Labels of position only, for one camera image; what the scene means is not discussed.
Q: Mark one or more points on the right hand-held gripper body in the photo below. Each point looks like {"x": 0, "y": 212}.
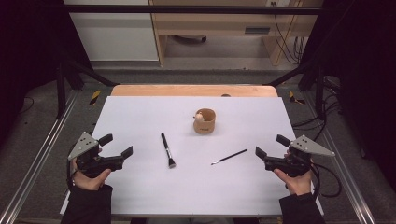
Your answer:
{"x": 292, "y": 166}

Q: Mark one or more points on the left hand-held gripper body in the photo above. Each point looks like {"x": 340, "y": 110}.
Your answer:
{"x": 93, "y": 163}

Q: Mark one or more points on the thin black makeup brush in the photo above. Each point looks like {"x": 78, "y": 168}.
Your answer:
{"x": 230, "y": 156}

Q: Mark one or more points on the thick black makeup brush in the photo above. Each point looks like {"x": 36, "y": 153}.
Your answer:
{"x": 166, "y": 146}

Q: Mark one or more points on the brown bear brush holder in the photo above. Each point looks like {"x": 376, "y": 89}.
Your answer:
{"x": 204, "y": 127}

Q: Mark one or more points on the person's right hand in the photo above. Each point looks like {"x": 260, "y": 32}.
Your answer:
{"x": 299, "y": 185}

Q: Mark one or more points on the person's left hand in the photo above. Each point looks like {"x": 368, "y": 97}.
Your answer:
{"x": 88, "y": 183}

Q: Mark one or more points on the black metal stand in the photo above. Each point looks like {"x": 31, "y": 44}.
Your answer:
{"x": 319, "y": 96}
{"x": 61, "y": 93}

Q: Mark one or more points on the white table sheet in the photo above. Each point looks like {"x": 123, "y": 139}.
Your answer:
{"x": 186, "y": 186}

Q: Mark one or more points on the white cabinet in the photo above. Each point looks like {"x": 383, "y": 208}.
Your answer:
{"x": 115, "y": 37}

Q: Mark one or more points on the black curtain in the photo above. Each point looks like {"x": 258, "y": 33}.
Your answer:
{"x": 364, "y": 62}
{"x": 28, "y": 46}

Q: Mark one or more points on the office chair base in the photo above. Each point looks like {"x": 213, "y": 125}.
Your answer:
{"x": 190, "y": 39}

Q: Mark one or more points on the light wooden desk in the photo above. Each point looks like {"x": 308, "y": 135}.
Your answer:
{"x": 211, "y": 23}

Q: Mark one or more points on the aluminium floor rail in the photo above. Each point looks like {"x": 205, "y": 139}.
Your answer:
{"x": 37, "y": 161}
{"x": 348, "y": 180}

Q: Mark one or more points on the black horizontal frame bar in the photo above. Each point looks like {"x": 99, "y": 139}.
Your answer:
{"x": 186, "y": 9}

